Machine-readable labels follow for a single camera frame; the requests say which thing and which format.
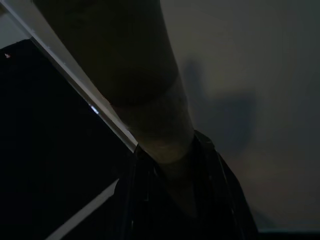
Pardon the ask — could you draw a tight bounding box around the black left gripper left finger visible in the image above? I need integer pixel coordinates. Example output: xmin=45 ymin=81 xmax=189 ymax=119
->
xmin=107 ymin=143 xmax=201 ymax=240

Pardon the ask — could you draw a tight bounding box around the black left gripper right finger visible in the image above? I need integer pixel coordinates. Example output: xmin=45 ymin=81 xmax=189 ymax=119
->
xmin=186 ymin=129 xmax=260 ymax=240

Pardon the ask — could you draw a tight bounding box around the dark door panel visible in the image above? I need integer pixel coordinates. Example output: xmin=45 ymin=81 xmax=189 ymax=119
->
xmin=0 ymin=38 xmax=136 ymax=240

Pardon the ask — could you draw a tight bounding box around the white door frame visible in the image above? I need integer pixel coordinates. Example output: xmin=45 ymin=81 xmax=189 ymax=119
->
xmin=0 ymin=0 xmax=139 ymax=240

